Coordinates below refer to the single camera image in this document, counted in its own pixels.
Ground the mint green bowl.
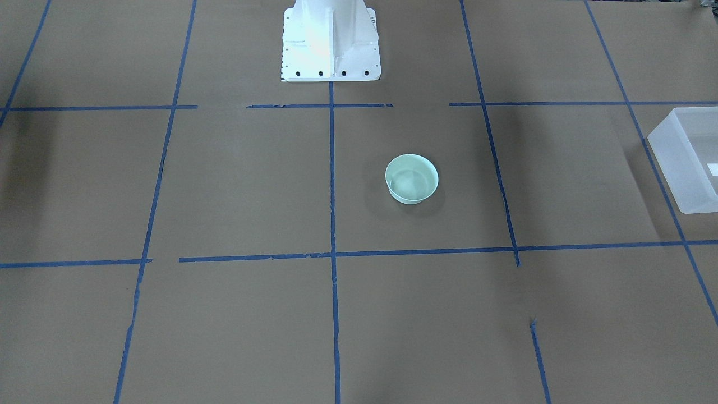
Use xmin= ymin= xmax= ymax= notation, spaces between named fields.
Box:
xmin=385 ymin=154 xmax=439 ymax=205

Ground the translucent white plastic box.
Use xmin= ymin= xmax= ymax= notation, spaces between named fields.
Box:
xmin=648 ymin=107 xmax=717 ymax=214

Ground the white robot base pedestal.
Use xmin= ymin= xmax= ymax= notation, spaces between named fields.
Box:
xmin=280 ymin=1 xmax=382 ymax=82

